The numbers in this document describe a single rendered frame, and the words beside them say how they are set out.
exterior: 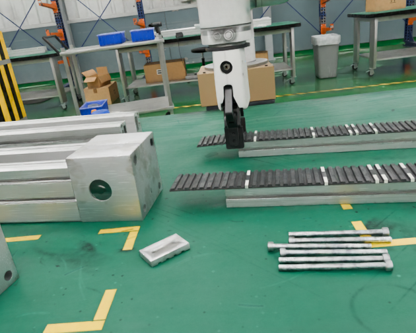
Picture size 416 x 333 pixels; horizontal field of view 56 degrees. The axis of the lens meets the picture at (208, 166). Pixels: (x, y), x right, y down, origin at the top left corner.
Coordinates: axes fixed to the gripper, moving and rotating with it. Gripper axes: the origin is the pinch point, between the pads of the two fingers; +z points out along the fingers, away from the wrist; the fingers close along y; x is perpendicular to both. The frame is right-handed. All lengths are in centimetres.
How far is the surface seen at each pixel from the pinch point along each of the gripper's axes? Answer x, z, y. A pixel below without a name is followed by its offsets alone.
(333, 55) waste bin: -81, 52, 493
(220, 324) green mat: -2.1, 4.0, -42.0
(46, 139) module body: 35.2, -2.4, -3.8
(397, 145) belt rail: -27.0, 3.3, -2.0
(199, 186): 3.1, 0.8, -20.7
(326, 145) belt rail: -15.6, 2.9, -1.3
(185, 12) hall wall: 166, -28, 740
